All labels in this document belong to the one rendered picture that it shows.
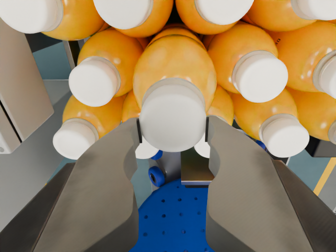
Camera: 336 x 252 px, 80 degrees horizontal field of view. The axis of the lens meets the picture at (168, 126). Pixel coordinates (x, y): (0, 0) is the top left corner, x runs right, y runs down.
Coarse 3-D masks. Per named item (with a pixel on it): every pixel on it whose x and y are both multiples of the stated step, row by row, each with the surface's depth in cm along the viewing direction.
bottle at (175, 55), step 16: (160, 32) 21; (176, 32) 18; (192, 32) 22; (160, 48) 14; (176, 48) 14; (192, 48) 15; (144, 64) 14; (160, 64) 13; (176, 64) 13; (192, 64) 13; (208, 64) 15; (144, 80) 14; (160, 80) 12; (176, 80) 12; (192, 80) 13; (208, 80) 14; (144, 96) 13; (208, 96) 14
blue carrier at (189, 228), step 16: (160, 192) 40; (176, 192) 39; (192, 192) 39; (144, 208) 37; (160, 208) 37; (176, 208) 36; (192, 208) 36; (144, 224) 34; (160, 224) 34; (176, 224) 34; (192, 224) 34; (144, 240) 32; (160, 240) 32; (176, 240) 32; (192, 240) 31
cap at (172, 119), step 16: (160, 96) 11; (176, 96) 10; (192, 96) 11; (144, 112) 11; (160, 112) 11; (176, 112) 11; (192, 112) 11; (144, 128) 12; (160, 128) 12; (176, 128) 12; (192, 128) 11; (160, 144) 12; (176, 144) 12; (192, 144) 12
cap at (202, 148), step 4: (204, 132) 19; (204, 136) 20; (200, 140) 20; (204, 140) 20; (196, 144) 20; (200, 144) 20; (204, 144) 20; (196, 148) 20; (200, 148) 20; (204, 148) 21; (208, 148) 21; (200, 152) 21; (204, 152) 21; (208, 152) 21; (204, 156) 21; (208, 156) 21
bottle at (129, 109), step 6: (132, 90) 25; (126, 96) 25; (132, 96) 24; (126, 102) 24; (132, 102) 23; (126, 108) 23; (132, 108) 22; (138, 108) 22; (126, 114) 23; (132, 114) 22; (138, 114) 22
